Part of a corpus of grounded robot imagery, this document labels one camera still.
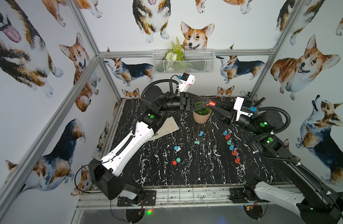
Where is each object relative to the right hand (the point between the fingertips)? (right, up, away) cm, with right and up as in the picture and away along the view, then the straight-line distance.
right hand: (209, 102), depth 49 cm
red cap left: (-14, -35, +37) cm, 53 cm away
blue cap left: (-13, -28, +43) cm, 53 cm away
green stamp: (+1, -24, +44) cm, 50 cm away
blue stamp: (+4, -19, +49) cm, 53 cm away
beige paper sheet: (-19, -14, +56) cm, 61 cm away
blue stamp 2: (+21, -19, +48) cm, 56 cm away
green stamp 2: (+22, -25, +43) cm, 54 cm away
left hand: (0, -1, -1) cm, 2 cm away
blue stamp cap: (+23, -27, +41) cm, 54 cm away
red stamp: (+22, -22, +47) cm, 56 cm away
